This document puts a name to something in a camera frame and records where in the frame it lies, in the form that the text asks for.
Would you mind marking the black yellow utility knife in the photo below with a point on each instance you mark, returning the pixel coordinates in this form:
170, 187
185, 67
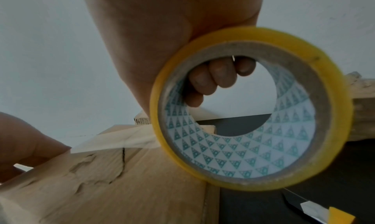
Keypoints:
339, 216

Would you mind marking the person's right hand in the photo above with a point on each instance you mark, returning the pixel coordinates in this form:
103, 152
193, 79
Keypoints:
164, 21

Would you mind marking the wide cardboard box torn flap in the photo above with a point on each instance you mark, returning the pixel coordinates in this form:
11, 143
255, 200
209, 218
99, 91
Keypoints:
361, 107

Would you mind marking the person's left hand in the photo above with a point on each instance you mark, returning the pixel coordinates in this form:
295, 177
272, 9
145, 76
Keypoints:
26, 144

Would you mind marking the tall cardboard box square hole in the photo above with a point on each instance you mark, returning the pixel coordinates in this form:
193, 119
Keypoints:
117, 183

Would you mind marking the yellow tape roll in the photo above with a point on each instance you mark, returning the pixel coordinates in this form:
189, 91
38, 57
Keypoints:
328, 63

